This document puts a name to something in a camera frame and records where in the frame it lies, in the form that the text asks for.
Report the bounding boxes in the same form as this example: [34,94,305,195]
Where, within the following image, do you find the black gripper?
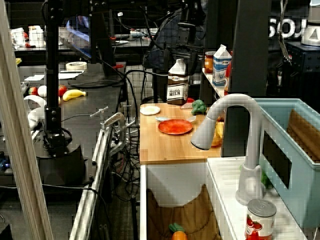
[163,21,204,76]

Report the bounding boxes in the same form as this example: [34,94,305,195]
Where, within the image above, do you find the brown chocolate milk carton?
[166,58,191,106]

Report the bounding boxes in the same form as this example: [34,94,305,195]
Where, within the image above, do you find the blue white milk carton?
[212,44,232,88]

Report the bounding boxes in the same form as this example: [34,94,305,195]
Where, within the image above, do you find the white box on desk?
[28,24,45,49]

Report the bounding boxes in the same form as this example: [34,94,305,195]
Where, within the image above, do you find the glass jar orange label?
[204,50,217,74]

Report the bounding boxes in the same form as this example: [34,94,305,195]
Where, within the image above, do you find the red white toy sushi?
[180,97,196,110]

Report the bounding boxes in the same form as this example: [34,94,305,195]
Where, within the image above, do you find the red ketchup bottle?
[224,50,234,94]

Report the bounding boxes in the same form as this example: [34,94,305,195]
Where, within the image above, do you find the green toy broccoli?
[191,99,208,116]

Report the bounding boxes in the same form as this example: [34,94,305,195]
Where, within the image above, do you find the toy fried egg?
[139,105,161,116]

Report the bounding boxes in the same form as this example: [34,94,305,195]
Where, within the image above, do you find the red plate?
[157,118,194,136]

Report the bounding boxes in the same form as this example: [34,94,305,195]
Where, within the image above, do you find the yellow toy corn cob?
[210,121,225,148]

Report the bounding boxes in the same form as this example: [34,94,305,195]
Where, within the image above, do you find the metal bar clamp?
[89,106,137,156]

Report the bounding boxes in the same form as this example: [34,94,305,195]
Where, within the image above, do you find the grey toy faucet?
[190,93,265,206]

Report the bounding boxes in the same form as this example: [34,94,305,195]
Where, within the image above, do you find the white tape roll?
[65,61,88,72]

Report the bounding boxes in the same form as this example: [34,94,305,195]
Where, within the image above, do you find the computer monitor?
[58,14,101,64]

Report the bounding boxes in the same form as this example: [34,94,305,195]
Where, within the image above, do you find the hanging metal spatula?
[277,0,293,66]

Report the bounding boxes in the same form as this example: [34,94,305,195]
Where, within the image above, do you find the white sheet of paper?
[58,70,85,80]

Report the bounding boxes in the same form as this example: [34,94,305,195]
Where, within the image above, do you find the black banner white letters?
[266,0,311,44]

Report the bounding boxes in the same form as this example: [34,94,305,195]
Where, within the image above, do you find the yellow toy banana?
[62,89,87,102]

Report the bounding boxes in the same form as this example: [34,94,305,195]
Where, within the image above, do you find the red toy apple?
[57,84,69,98]

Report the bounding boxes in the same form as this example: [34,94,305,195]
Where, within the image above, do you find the white appliance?
[300,0,320,47]

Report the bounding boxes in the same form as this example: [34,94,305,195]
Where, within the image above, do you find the white toy sink counter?
[139,155,309,240]

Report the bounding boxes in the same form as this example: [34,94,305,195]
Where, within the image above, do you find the green toy grapes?
[260,171,274,189]

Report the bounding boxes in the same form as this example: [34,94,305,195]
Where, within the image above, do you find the white curved plastic object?
[23,94,48,131]

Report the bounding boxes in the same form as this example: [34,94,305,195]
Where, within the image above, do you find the light blue plastic bin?
[254,97,320,229]

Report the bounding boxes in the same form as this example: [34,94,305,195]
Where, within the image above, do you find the orange toy carrot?
[168,222,189,240]

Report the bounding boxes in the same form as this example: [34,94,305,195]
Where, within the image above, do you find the light wooden plank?
[0,0,55,240]

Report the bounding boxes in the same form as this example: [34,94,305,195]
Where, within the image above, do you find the tomato can grey lid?
[244,198,278,240]

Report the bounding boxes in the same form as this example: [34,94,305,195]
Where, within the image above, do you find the white wall shelf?
[201,68,226,99]

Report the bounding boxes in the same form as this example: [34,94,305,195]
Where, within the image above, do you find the black vertical post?
[220,0,273,158]

